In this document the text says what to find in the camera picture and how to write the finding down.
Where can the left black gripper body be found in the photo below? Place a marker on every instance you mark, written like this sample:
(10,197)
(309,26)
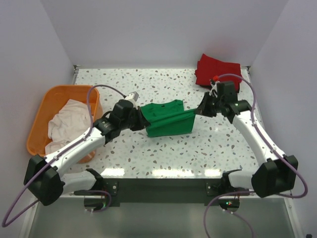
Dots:
(134,122)

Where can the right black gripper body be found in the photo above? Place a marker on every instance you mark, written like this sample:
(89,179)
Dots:
(212,105)

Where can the green t shirt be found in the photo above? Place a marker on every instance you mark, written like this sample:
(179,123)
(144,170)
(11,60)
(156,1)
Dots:
(168,119)

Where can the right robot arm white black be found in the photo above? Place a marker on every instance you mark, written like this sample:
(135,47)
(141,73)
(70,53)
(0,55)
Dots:
(276,170)

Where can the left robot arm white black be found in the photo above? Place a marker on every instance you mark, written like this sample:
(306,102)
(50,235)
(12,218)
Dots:
(45,176)

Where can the folded black t shirt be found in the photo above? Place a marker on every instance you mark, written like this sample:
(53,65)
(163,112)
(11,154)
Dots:
(207,87)

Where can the folded red t shirt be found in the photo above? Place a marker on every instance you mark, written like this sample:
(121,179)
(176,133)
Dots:
(209,68)

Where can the white t shirt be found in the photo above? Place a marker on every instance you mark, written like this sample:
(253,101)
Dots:
(68,124)

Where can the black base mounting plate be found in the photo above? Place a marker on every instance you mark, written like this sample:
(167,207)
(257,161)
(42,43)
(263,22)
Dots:
(157,190)

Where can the orange plastic basket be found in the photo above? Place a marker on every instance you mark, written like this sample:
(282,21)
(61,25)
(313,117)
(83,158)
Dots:
(51,104)

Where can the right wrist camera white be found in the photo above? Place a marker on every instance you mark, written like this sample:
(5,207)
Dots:
(213,82)

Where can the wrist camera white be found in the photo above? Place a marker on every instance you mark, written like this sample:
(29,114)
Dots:
(132,96)
(213,82)

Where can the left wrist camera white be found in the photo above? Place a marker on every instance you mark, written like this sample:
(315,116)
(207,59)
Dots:
(132,96)

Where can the aluminium rail frame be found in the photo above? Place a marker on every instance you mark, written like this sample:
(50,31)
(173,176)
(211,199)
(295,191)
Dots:
(263,218)

